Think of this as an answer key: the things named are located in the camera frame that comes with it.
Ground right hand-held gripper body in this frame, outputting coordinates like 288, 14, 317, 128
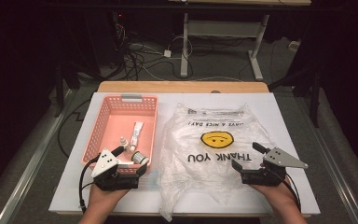
241, 147, 309, 188

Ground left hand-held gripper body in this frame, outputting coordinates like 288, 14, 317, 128
90, 148, 140, 191

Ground small white dropper bottle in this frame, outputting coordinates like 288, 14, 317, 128
119, 135, 130, 150

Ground small round green-rimmed jar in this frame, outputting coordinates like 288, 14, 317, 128
131, 150, 150, 166

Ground white tube with red cap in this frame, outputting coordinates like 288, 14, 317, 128
129, 120, 145, 152

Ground pink perforated plastic basket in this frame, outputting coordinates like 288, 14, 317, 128
80, 93, 159, 175

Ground clear plastic smiley bag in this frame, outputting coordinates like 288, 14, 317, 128
158, 103, 278, 222

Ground person's left hand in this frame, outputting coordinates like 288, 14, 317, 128
88, 184, 131, 208

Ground person's right hand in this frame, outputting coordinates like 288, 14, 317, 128
249, 176, 298, 208

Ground black stand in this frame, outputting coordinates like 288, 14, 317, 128
53, 57, 82, 119
268, 60, 323, 129

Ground white board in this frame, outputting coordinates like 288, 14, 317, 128
48, 91, 322, 217

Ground white power strip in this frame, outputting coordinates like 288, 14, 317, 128
286, 39, 303, 53

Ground dark computer tower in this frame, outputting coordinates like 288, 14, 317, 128
110, 10, 131, 68

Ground white-legged desk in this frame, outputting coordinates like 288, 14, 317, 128
167, 0, 312, 82

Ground left hand-held gripper black cable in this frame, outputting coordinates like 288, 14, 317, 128
78, 154, 103, 214

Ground hand-held gripper black cable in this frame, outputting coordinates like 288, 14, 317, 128
78, 154, 103, 214
279, 172, 303, 213

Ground right hand-held gripper black cable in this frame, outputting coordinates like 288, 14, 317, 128
279, 172, 303, 213

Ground thin black floor cable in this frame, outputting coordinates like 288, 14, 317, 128
57, 97, 91, 159

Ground metal floor rail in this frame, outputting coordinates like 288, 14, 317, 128
294, 92, 358, 224
0, 89, 77, 224

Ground tangled floor cable bundle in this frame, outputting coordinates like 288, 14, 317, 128
114, 22, 194, 82

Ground under-desk cables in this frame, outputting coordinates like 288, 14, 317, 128
186, 33, 254, 59

